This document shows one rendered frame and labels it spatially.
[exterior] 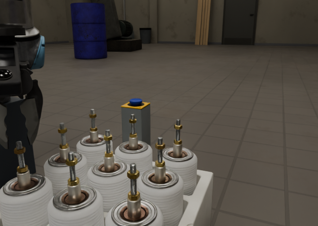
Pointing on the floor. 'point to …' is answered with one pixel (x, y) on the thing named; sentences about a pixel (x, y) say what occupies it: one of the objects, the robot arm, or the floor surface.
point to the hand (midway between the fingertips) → (18, 141)
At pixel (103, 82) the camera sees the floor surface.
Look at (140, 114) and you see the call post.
